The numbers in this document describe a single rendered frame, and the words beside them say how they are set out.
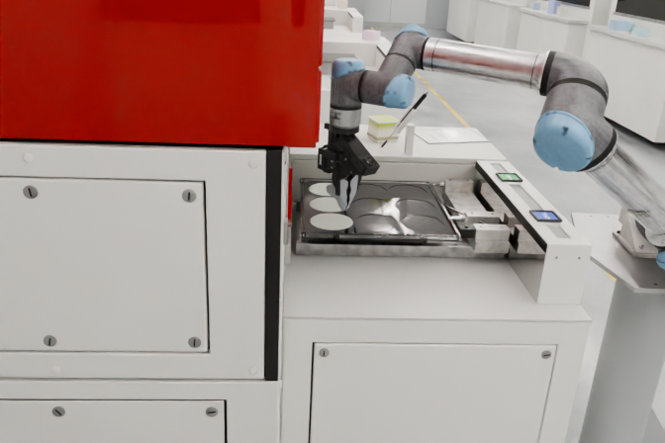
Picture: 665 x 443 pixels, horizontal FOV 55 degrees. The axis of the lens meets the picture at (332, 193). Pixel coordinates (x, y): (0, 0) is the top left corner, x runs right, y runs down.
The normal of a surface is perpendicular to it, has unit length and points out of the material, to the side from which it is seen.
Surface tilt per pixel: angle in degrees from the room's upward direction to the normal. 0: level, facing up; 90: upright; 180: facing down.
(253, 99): 90
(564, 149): 121
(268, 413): 90
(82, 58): 90
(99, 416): 90
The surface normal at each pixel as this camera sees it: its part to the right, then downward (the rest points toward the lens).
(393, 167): 0.05, 0.36
